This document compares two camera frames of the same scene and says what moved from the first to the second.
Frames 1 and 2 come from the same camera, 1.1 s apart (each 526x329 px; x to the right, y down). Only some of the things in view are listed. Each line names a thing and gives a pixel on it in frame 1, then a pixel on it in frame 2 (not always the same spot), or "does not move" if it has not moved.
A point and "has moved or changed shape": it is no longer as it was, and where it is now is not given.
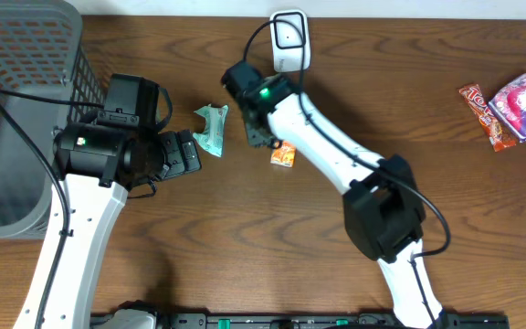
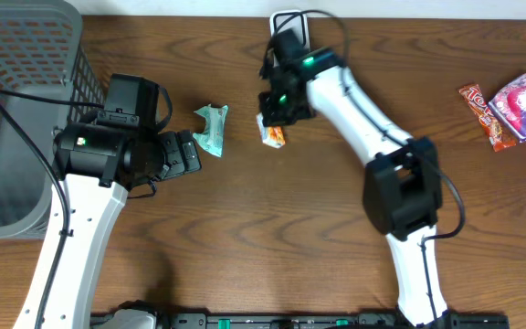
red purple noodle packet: x=525 y=104 does not move
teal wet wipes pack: x=211 y=139 does not move
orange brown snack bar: x=499 y=137 does not move
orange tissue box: x=284 y=154 has moved or changed shape
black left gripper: x=172 y=153 does not move
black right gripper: x=254 y=124 -> x=281 y=111
